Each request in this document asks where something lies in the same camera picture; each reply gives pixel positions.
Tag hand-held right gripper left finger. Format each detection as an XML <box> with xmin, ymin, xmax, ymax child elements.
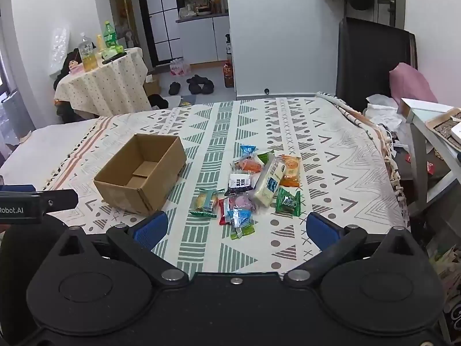
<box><xmin>50</xmin><ymin>210</ymin><xmax>190</xmax><ymax>289</ymax></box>

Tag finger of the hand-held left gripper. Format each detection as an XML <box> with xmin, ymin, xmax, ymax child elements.
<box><xmin>36</xmin><ymin>188</ymin><xmax>79</xmax><ymax>216</ymax></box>

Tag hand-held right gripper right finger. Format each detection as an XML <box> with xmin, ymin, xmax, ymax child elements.
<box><xmin>284</xmin><ymin>211</ymin><xmax>428</xmax><ymax>290</ymax></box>

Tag dark green snack packet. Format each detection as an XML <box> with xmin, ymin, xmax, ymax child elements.
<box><xmin>275</xmin><ymin>187</ymin><xmax>302</xmax><ymax>218</ymax></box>

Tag brown cardboard box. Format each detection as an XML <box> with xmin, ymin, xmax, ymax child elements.
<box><xmin>93</xmin><ymin>133</ymin><xmax>187</xmax><ymax>216</ymax></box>

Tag yellow cake packet green ends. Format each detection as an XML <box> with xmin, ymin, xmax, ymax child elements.
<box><xmin>189</xmin><ymin>188</ymin><xmax>226</xmax><ymax>219</ymax></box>

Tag orange cake packet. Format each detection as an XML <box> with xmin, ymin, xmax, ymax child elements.
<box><xmin>279</xmin><ymin>155</ymin><xmax>302</xmax><ymax>188</ymax></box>

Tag long white cracker packet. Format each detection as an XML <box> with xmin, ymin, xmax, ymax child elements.
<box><xmin>253</xmin><ymin>157</ymin><xmax>287</xmax><ymax>208</ymax></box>

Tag red snack packet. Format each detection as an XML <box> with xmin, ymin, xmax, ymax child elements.
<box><xmin>218</xmin><ymin>198</ymin><xmax>231</xmax><ymax>226</ymax></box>

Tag small light green snack packet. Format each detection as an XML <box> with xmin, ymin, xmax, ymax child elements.
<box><xmin>230</xmin><ymin>225</ymin><xmax>256</xmax><ymax>240</ymax></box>

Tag small blue silver snack packet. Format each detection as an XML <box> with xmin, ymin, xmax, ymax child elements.
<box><xmin>227</xmin><ymin>207</ymin><xmax>253</xmax><ymax>230</ymax></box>

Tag purple snack packet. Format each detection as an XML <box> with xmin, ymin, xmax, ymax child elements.
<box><xmin>225</xmin><ymin>192</ymin><xmax>258</xmax><ymax>213</ymax></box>

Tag black and white snack packet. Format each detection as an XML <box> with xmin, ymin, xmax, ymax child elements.
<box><xmin>225</xmin><ymin>172</ymin><xmax>253</xmax><ymax>195</ymax></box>

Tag clear packet with orange snack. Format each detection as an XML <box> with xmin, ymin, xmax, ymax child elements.
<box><xmin>232</xmin><ymin>155</ymin><xmax>264</xmax><ymax>174</ymax></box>

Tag white bed sheet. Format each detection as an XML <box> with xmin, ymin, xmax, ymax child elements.
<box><xmin>0</xmin><ymin>117</ymin><xmax>100</xmax><ymax>188</ymax></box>

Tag printed blanket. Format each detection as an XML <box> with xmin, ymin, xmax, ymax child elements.
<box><xmin>36</xmin><ymin>95</ymin><xmax>410</xmax><ymax>274</ymax></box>

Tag round table with dotted cloth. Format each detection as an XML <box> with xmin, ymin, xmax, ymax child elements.
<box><xmin>54</xmin><ymin>46</ymin><xmax>152</xmax><ymax>120</ymax></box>

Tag dark cloth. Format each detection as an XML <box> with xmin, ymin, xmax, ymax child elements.
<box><xmin>147</xmin><ymin>94</ymin><xmax>169</xmax><ymax>111</ymax></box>

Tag pile of printed packaging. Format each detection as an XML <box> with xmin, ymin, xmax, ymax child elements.
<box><xmin>426</xmin><ymin>223</ymin><xmax>461</xmax><ymax>333</ymax></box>

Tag white side table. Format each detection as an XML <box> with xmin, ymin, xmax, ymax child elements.
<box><xmin>398</xmin><ymin>97</ymin><xmax>461</xmax><ymax>217</ymax></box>

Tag black bag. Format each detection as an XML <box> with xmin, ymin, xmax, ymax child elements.
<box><xmin>54</xmin><ymin>48</ymin><xmax>78</xmax><ymax>91</ymax></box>

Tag white plastic bag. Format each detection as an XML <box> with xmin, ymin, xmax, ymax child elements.
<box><xmin>365</xmin><ymin>93</ymin><xmax>408</xmax><ymax>134</ymax></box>

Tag small cardboard box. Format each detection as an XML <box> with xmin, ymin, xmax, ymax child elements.
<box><xmin>143</xmin><ymin>74</ymin><xmax>162</xmax><ymax>96</ymax></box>

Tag clear bottle with yellow drink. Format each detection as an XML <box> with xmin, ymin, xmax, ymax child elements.
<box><xmin>78</xmin><ymin>32</ymin><xmax>99</xmax><ymax>73</ymax></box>

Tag pair of black slippers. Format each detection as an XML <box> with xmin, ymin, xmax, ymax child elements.
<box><xmin>186</xmin><ymin>74</ymin><xmax>215</xmax><ymax>95</ymax></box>

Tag green and white pack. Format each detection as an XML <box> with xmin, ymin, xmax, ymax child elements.
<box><xmin>101</xmin><ymin>45</ymin><xmax>125</xmax><ymax>61</ymax></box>

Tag pink pack of bottles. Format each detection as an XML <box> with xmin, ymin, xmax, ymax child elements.
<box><xmin>169</xmin><ymin>58</ymin><xmax>192</xmax><ymax>77</ymax></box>

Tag brown patterned tray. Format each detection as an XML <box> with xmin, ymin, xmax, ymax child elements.
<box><xmin>424</xmin><ymin>108</ymin><xmax>461</xmax><ymax>141</ymax></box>

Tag black chair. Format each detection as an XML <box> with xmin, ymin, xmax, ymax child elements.
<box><xmin>336</xmin><ymin>17</ymin><xmax>419</xmax><ymax>112</ymax></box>

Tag pink pillow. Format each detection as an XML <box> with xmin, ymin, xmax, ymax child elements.
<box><xmin>388</xmin><ymin>62</ymin><xmax>439</xmax><ymax>105</ymax></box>

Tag green soda bottle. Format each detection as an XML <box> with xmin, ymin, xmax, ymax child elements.
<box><xmin>103</xmin><ymin>20</ymin><xmax>118</xmax><ymax>50</ymax></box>

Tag red carton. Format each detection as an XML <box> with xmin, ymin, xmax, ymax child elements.
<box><xmin>223</xmin><ymin>60</ymin><xmax>235</xmax><ymax>88</ymax></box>

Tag white kitchen cabinet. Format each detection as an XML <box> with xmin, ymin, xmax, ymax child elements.
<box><xmin>176</xmin><ymin>14</ymin><xmax>231</xmax><ymax>66</ymax></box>

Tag black framed sliding door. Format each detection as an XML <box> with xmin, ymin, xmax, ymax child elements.
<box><xmin>138</xmin><ymin>0</ymin><xmax>181</xmax><ymax>67</ymax></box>

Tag grey door handle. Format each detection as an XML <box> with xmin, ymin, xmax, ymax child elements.
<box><xmin>378</xmin><ymin>0</ymin><xmax>397</xmax><ymax>26</ymax></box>

